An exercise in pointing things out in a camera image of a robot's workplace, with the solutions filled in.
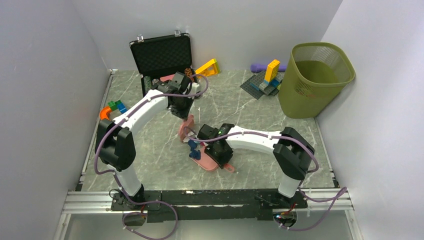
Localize dark blue paper scrap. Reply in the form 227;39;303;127
189;149;202;161

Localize olive green waste basket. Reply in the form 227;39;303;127
278;42;356;119

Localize grey building baseplate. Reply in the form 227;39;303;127
240;71;285;100

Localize pink hand brush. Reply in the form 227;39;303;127
177;114;195;143

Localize orange horseshoe toy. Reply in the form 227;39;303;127
99;106;113;120

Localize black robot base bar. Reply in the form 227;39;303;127
110;188;308;223

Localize green blue building blocks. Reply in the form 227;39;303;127
107;100;127;114

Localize pink dustpan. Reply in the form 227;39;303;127
191;148;220;172

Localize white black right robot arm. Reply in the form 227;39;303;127
196;123;316;208

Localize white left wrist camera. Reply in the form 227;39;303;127
189;82;202;95

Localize yellow triangular block toy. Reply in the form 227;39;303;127
195;58;221;77

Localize pink card in case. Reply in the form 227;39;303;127
160;74;174;82

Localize purple cylinder toy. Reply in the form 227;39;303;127
250;63;287;73

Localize yellow building block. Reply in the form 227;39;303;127
264;59;281;84

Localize aluminium frame rail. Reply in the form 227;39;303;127
52;190;117;240

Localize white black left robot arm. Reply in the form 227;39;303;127
93;72;207;210

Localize black poker chip case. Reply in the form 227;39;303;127
129;30;195;96

